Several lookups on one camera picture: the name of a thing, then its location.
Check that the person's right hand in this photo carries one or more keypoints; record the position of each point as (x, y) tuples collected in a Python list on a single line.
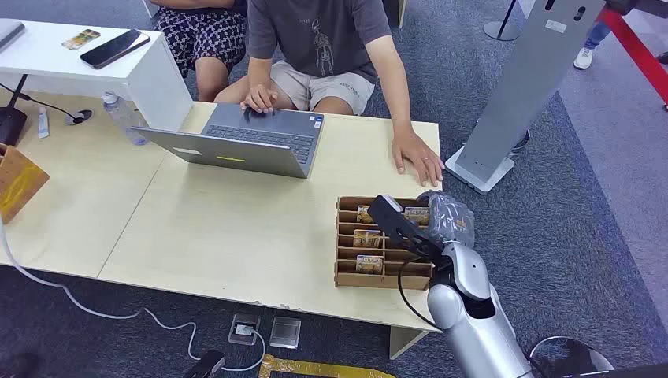
[(259, 99)]

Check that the person's left hand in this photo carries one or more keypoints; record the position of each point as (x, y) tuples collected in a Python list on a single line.
[(417, 154)]

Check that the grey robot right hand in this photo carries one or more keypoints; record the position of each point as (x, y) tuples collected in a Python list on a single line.
[(451, 221)]

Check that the person's left forearm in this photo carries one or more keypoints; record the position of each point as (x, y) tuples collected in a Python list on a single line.
[(391, 86)]

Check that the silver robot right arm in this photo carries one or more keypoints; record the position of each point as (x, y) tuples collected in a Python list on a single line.
[(477, 318)]

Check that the person's right forearm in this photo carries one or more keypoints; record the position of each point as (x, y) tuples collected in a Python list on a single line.
[(259, 72)]

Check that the gold hotel key card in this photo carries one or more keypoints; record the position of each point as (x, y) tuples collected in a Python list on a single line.
[(369, 264), (417, 215), (365, 214), (367, 238)]

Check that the person in patterned shorts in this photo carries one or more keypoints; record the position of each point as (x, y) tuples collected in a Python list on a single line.
[(206, 36)]

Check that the person in grey shirt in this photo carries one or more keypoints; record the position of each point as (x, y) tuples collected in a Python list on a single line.
[(318, 41)]

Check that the cardboard card holder box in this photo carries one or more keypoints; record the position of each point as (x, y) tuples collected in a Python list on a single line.
[(349, 271)]

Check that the colourful printed card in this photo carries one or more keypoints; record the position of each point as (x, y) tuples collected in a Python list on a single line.
[(81, 39)]

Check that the person's leg with white shoe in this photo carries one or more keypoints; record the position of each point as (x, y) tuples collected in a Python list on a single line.
[(587, 52)]

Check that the grey laptop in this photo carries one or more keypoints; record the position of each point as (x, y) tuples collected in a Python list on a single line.
[(245, 154)]

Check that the white desk riser shelf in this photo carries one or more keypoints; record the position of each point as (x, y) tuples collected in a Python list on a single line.
[(141, 78)]

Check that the grey kiosk stand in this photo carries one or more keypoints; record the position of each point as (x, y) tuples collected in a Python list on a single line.
[(522, 88)]

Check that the wooden table leg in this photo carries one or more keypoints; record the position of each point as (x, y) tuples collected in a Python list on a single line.
[(407, 342)]

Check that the clear plastic water bottle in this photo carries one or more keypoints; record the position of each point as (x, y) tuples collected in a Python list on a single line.
[(122, 117)]

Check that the round stanchion base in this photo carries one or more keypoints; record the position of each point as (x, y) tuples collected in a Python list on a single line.
[(502, 28)]

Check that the black smartphone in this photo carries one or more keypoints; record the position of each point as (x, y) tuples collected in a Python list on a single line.
[(115, 48)]

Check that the grey floor socket cover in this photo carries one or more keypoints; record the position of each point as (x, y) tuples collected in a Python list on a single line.
[(285, 332)]

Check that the yellow floor tape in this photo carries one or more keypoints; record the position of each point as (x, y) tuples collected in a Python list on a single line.
[(313, 369)]

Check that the small white tube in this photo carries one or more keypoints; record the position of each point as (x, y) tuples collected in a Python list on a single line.
[(43, 123)]

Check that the floor power socket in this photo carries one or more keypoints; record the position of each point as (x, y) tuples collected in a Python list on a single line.
[(243, 329)]

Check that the red barrier bar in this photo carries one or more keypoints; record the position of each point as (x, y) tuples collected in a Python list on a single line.
[(639, 55)]

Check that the black monitor stand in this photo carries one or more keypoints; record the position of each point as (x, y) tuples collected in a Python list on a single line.
[(10, 122)]

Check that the grey flat device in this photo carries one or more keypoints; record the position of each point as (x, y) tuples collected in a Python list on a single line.
[(9, 31)]

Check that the black power adapter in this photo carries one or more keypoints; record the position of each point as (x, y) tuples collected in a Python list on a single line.
[(206, 365)]

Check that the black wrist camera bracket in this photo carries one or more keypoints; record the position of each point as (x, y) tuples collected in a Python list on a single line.
[(402, 227)]

